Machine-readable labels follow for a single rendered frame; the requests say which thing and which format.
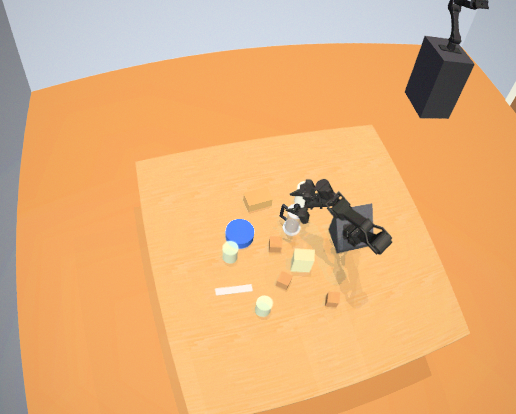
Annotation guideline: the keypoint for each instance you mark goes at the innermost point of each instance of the pale yellow cube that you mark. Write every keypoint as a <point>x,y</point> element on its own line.
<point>302,260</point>

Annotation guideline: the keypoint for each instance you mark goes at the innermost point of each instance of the small orange block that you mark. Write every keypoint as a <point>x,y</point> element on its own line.
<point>332,299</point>
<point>275,244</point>
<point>284,280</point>

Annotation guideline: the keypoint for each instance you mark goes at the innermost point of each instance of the blue flat round disc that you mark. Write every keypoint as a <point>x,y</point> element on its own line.
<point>241,232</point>

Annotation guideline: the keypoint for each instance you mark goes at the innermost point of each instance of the tan rectangular block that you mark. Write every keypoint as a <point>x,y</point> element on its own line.
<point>257,199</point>

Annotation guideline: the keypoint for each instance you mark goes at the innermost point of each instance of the white flat bar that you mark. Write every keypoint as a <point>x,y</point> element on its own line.
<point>232,290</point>

